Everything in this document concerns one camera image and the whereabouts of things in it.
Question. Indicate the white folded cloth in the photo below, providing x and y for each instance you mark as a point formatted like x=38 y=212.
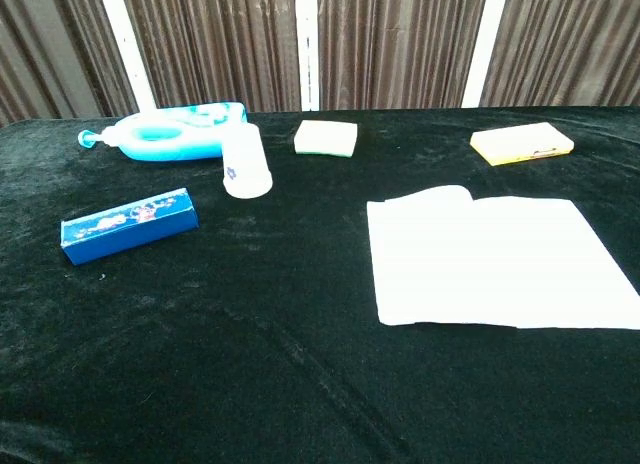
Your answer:
x=480 y=264

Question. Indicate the white vertical frame post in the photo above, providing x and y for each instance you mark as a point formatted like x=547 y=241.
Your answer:
x=484 y=46
x=309 y=46
x=131 y=49

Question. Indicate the dark green velvet tablecloth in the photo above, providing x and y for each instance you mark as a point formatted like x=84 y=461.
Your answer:
x=250 y=334

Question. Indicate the yellow flat plastic case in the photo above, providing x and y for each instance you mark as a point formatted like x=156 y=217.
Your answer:
x=520 y=141

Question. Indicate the light blue detergent bottle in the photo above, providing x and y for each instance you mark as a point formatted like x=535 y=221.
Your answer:
x=170 y=134

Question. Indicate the white paper cup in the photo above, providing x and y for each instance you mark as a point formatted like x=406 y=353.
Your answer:
x=245 y=164

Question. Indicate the brown pleated curtain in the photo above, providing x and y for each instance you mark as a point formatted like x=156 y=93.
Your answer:
x=390 y=44

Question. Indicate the blue printed toothpaste box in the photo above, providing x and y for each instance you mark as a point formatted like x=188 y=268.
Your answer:
x=125 y=230

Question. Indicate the yellow green sponge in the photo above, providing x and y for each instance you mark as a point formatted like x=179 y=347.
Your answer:
x=325 y=137

